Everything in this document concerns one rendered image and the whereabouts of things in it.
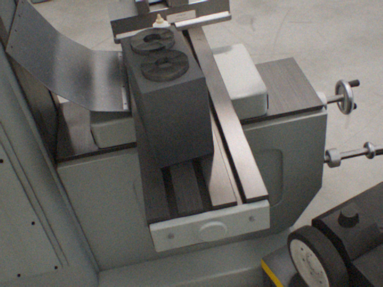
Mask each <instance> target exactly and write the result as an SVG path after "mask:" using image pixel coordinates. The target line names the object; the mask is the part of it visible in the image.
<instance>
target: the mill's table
mask: <svg viewBox="0 0 383 287"><path fill-rule="evenodd" d="M178 33H179V34H180V37H181V38H182V40H183V41H184V43H185V44H186V46H187V48H188V49H189V51H190V52H191V55H192V56H193V57H194V58H195V60H196V62H197V63H198V66H199V67H200V69H201V71H202V73H203V74H204V75H205V76H206V85H207V95H208V101H209V110H210V119H211V124H212V130H213V139H214V148H215V151H214V153H211V154H207V155H203V156H200V157H197V158H193V159H189V160H187V161H184V162H181V163H177V164H174V165H170V166H166V167H163V168H159V167H158V166H157V163H156V160H155V157H154V155H153V151H152V148H151V146H150V142H149V141H148V138H147V136H146V132H145V130H144V127H143V124H142V121H141V119H140V116H139V114H138V111H137V108H136V103H135V98H134V95H133V91H132V86H131V84H130V81H129V87H130V93H131V98H132V100H131V103H132V108H133V118H134V123H135V132H136V142H137V151H138V162H139V167H140V172H141V181H142V191H143V196H144V206H145V216H146V222H147V226H148V229H149V231H150V235H151V238H152V242H153V246H154V247H155V249H156V252H161V251H165V250H170V249H175V248H181V247H187V246H190V245H196V244H202V243H205V242H213V241H217V240H219V239H223V238H226V237H232V236H237V235H242V234H243V233H248V232H254V231H260V230H263V229H269V228H270V205H269V194H268V191H267V188H266V187H265V185H264V182H263V179H262V176H261V174H260V171H259V168H258V165H257V164H256V162H255V159H254V156H253V154H252V151H251V149H250V146H249V144H248V141H247V140H246V137H245V133H244V131H243V129H242V126H241V123H240V120H239V118H238V116H237V114H236V111H235V109H234V106H233V103H232V101H231V98H230V96H229V94H228V92H227V89H226V86H225V84H224V81H223V78H222V75H221V74H220V71H219V69H218V66H217V63H216V61H215V59H214V56H213V53H212V52H211V49H210V46H209V43H208V41H207V39H206V35H205V33H204V30H203V29H202V26H200V27H197V28H191V29H188V30H182V31H178Z"/></svg>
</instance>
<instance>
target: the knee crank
mask: <svg viewBox="0 0 383 287"><path fill-rule="evenodd" d="M363 155H365V156H366V157H367V159H373V158H374V157H375V156H379V155H383V146H382V145H376V146H374V145H373V143H371V142H369V141H367V142H365V143H364V146H363V148H360V149H355V150H350V151H344V152H340V153H339V151H338V150H337V149H336V148H333V149H327V150H326V151H325V156H324V164H327V165H328V167H329V168H334V167H339V166H340V164H341V160H344V159H348V158H354V157H360V156H363Z"/></svg>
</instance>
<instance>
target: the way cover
mask: <svg viewBox="0 0 383 287"><path fill-rule="evenodd" d="M32 8H33V9H32ZM23 23H24V24H23ZM21 50H22V51H21ZM5 52H6V53H7V54H9V55H10V56H11V57H12V58H13V59H15V61H16V62H18V63H19V64H20V65H21V66H22V67H23V68H25V69H26V70H27V71H28V72H29V73H30V74H31V75H33V77H35V78H36V79H37V80H38V81H39V82H40V83H42V84H43V85H44V86H45V87H47V88H48V90H49V91H51V92H52V93H54V94H56V95H58V96H61V97H63V98H64V99H66V100H68V101H71V102H73V103H75V104H78V105H80V106H82V107H84V108H86V109H88V110H90V111H93V112H131V110H130V104H129V94H128V84H127V74H126V67H125V59H124V55H123V52H122V51H104V50H92V49H89V48H87V47H86V46H83V45H81V44H80V43H79V42H77V41H75V40H73V39H71V38H69V37H67V36H65V35H63V34H61V33H60V32H59V31H58V30H57V29H56V28H54V27H52V26H51V25H50V24H49V22H48V21H47V20H46V19H45V18H44V17H43V16H41V15H40V14H39V12H38V11H37V10H36V9H35V8H34V7H33V6H31V5H30V4H29V2H28V1H27V0H19V1H18V5H17V9H16V12H15V16H14V20H13V23H12V26H11V30H10V35H9V41H8V43H7V47H6V51H5ZM118 53H119V54H118ZM58 58H59V59H60V60H59V59H58ZM90 63H91V64H90ZM37 65H38V66H37ZM40 69H41V71H40ZM78 70H79V71H78ZM57 73H58V74H57ZM76 78H77V79H76ZM61 88H63V89H61ZM65 93H66V94H65ZM92 93H94V94H92ZM103 94H104V95H103ZM102 98H103V99H102ZM83 102H84V103H83ZM113 106H114V107H113Z"/></svg>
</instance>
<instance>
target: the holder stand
mask: <svg viewBox="0 0 383 287"><path fill-rule="evenodd" d="M120 44H121V47H122V49H123V55H124V59H125V64H126V67H127V71H128V76H129V81H130V84H131V86H132V91H133V95H134V98H135V103H136V108H137V111H138V114H139V116H140V119H141V121H142V124H143V127H144V130H145V132H146V136H147V138H148V141H149V142H150V146H151V148H152V151H153V155H154V157H155V160H156V163H157V166H158V167H159V168H163V167H166V166H170V165H174V164H177V163H181V162H184V161H187V160H189V159H193V158H197V157H200V156H203V155H207V154H211V153H214V151H215V148H214V139H213V130H212V124H211V119H210V110H209V101H208V95H207V85H206V76H205V75H204V74H203V73H202V71H201V69H200V67H199V66H198V63H197V62H196V60H195V58H194V57H193V56H192V54H191V52H190V51H189V49H188V48H187V46H186V44H185V43H184V41H183V40H182V38H181V37H180V34H179V33H178V31H177V29H175V27H174V25H171V26H169V27H165V28H157V27H155V28H148V29H145V30H142V31H139V32H138V33H136V34H134V36H129V37H126V38H122V39H120Z"/></svg>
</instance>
